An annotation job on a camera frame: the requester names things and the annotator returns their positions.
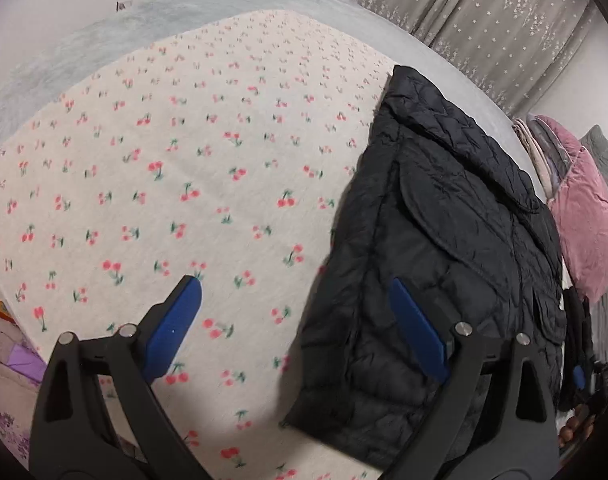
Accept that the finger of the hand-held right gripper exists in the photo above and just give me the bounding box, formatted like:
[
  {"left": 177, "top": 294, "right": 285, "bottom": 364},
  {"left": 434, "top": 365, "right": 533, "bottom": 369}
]
[{"left": 561, "top": 285, "right": 594, "bottom": 411}]

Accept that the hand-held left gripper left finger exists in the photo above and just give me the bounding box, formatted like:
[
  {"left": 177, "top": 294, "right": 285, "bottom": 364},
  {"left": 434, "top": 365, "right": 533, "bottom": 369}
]
[{"left": 29, "top": 275, "right": 211, "bottom": 480}]

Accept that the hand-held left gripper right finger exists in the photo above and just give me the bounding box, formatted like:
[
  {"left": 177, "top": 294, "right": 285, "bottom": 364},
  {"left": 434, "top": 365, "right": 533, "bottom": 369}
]
[{"left": 384, "top": 278, "right": 560, "bottom": 480}]

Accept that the black quilted puffer jacket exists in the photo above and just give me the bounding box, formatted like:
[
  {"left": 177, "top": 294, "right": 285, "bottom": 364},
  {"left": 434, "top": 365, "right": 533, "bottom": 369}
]
[{"left": 281, "top": 64, "right": 570, "bottom": 472}]

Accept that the person's right hand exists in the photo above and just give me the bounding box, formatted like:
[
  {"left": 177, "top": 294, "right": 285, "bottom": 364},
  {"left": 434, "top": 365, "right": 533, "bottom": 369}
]
[{"left": 558, "top": 406, "right": 597, "bottom": 450}]

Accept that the pink velvet pillow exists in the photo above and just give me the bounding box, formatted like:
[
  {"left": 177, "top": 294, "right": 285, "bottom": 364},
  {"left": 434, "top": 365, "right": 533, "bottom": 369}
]
[{"left": 533, "top": 115, "right": 608, "bottom": 305}]

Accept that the cherry print blanket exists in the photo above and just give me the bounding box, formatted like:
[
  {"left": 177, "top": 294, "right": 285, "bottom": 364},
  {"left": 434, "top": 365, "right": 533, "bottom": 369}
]
[{"left": 0, "top": 9, "right": 401, "bottom": 480}]

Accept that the purple patchwork cloth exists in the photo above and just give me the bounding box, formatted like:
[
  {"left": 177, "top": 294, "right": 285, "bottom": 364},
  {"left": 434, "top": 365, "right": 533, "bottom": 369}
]
[{"left": 0, "top": 317, "right": 47, "bottom": 387}]

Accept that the stack of folded blankets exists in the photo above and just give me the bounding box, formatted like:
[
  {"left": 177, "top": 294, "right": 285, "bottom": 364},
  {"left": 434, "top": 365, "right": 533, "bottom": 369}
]
[{"left": 511, "top": 115, "right": 570, "bottom": 198}]

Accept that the white purple floral bedding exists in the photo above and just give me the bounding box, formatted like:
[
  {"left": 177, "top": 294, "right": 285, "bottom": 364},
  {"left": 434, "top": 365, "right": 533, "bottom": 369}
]
[{"left": 0, "top": 405, "right": 35, "bottom": 463}]

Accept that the light grey bed sheet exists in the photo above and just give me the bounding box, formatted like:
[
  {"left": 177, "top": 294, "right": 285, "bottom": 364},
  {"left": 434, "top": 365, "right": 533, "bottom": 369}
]
[{"left": 0, "top": 0, "right": 540, "bottom": 196}]

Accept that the grey star print curtain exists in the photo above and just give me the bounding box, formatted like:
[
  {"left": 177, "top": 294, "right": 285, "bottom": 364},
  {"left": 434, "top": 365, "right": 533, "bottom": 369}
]
[{"left": 329, "top": 0, "right": 601, "bottom": 117}]

